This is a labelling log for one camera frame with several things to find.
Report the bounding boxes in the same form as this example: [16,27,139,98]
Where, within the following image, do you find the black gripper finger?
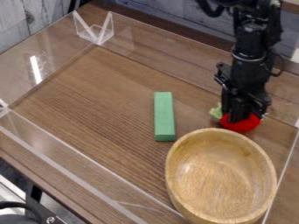
[220,89,232,114]
[228,95,257,123]

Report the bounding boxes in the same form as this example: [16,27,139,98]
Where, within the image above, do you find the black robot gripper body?
[213,52,272,114]

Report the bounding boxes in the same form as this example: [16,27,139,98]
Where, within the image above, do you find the red plush strawberry toy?
[209,103,261,133]

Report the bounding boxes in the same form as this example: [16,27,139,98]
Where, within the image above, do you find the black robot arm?
[195,0,283,123]

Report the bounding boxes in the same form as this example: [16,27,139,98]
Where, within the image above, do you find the green rectangular foam block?
[153,92,176,142]

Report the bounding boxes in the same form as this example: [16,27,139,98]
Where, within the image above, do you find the light wooden bowl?
[164,128,276,224]

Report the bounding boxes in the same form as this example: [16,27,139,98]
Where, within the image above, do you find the clear acrylic corner bracket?
[72,11,115,46]

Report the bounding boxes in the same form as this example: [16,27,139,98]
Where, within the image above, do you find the clear acrylic enclosure wall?
[0,8,299,224]

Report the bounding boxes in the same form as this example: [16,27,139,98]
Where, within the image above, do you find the black metal table bracket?
[25,185,67,224]

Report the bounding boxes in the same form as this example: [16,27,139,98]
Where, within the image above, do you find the black cable under table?
[0,200,40,224]

